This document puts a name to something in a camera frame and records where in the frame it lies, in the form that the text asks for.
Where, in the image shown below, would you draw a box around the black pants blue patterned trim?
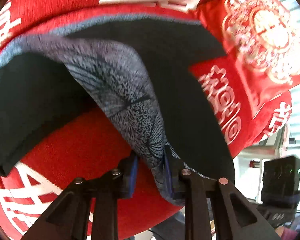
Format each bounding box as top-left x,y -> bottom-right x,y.
0,14 -> 235,200

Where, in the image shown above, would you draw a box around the operator's jeans legs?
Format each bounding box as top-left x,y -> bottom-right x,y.
151,211 -> 185,240

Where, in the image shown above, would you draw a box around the red wedding sofa cover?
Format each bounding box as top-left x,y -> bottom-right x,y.
0,0 -> 293,240

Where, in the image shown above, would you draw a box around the red embroidered satin pillow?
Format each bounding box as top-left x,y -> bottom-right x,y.
196,0 -> 300,116

